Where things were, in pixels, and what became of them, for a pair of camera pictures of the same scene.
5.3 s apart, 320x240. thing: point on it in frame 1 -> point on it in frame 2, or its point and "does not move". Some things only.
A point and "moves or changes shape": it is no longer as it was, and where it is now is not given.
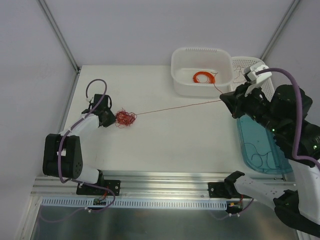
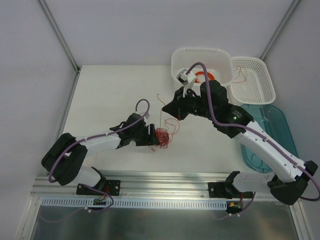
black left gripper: [108, 117] -> [144, 133]
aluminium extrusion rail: [188, 184] does not move
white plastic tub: [201, 72] does not move
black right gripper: [240, 102] -> [180, 103]
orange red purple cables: [124, 119] -> [162, 138]
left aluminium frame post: [59, 35] does not move
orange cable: [169, 109] moves or changes shape
